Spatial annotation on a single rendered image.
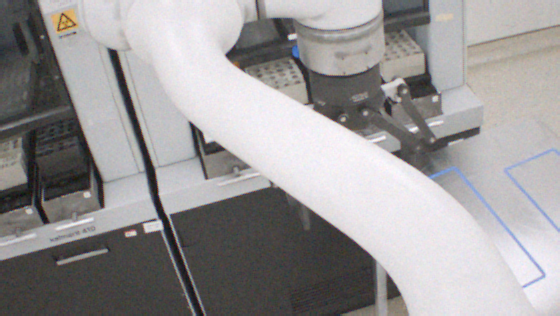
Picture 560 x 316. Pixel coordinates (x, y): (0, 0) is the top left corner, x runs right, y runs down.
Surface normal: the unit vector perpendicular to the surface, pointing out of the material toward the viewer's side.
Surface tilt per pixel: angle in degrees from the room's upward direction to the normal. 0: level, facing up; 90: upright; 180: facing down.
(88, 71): 90
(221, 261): 90
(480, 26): 90
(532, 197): 0
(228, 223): 90
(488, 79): 0
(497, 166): 0
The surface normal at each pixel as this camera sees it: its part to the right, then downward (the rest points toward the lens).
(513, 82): -0.14, -0.76
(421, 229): -0.39, -0.50
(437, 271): -0.63, -0.45
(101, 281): 0.25, 0.60
